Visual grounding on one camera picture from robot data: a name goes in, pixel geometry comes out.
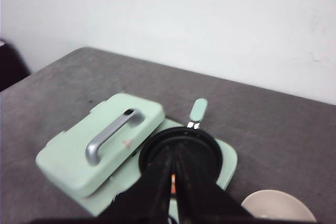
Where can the mint green sandwich maker lid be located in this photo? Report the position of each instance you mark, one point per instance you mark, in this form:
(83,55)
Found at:
(81,159)

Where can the black frying pan green handle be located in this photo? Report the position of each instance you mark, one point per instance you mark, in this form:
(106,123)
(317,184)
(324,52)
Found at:
(199,140)

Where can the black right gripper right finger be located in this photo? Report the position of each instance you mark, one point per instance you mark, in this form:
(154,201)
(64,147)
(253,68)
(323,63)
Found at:
(199,198)

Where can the beige ribbed bowl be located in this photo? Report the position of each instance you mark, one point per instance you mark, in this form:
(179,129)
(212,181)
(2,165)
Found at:
(277,205)

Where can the dark object at table edge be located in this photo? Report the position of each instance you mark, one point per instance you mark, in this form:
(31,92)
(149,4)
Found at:
(13,67)

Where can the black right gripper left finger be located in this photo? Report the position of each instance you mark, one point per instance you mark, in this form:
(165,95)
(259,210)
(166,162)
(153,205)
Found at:
(147,201)

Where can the pink shrimp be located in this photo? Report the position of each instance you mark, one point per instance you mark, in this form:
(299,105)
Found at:
(173,186)

